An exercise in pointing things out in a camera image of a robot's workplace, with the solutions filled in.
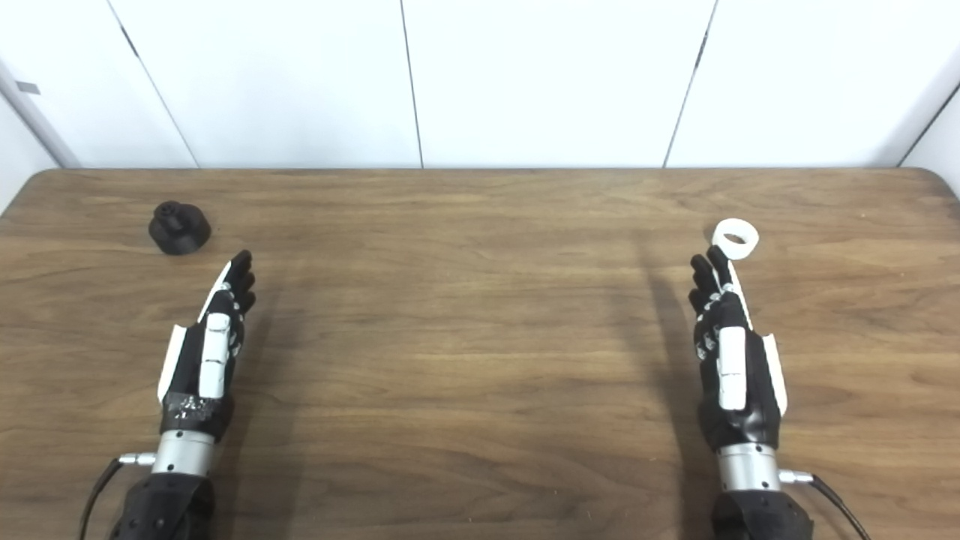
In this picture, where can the small grey sticker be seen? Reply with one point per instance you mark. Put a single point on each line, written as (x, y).
(27, 87)

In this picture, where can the grey wall corner post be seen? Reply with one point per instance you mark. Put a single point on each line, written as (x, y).
(37, 120)

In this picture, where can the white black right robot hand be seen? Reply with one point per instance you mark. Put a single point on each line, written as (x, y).
(733, 367)

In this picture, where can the round black plastic part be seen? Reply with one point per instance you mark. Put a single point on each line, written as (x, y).
(180, 232)

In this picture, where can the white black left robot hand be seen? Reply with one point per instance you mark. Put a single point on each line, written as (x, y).
(214, 352)

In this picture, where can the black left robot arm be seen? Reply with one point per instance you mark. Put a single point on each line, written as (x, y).
(169, 502)

